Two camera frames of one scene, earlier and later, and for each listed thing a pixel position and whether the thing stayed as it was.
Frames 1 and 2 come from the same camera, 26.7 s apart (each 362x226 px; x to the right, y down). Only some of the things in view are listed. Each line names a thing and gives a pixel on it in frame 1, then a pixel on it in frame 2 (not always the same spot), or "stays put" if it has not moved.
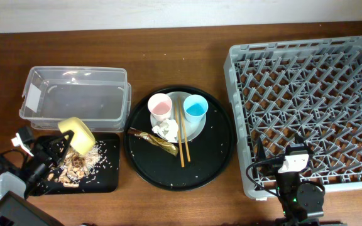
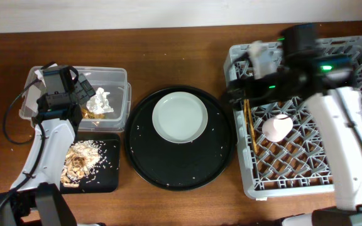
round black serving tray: (210, 152) stays put
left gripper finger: (44, 171) -> (83, 89)
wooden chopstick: (184, 130) -> (251, 126)
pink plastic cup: (159, 105) -> (276, 127)
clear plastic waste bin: (100, 96) stays put
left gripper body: (41, 157) -> (47, 103)
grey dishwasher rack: (329, 90) stays put
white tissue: (168, 128) -> (98, 103)
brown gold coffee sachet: (169, 147) -> (87, 114)
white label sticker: (33, 97) stays put
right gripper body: (273, 167) -> (280, 86)
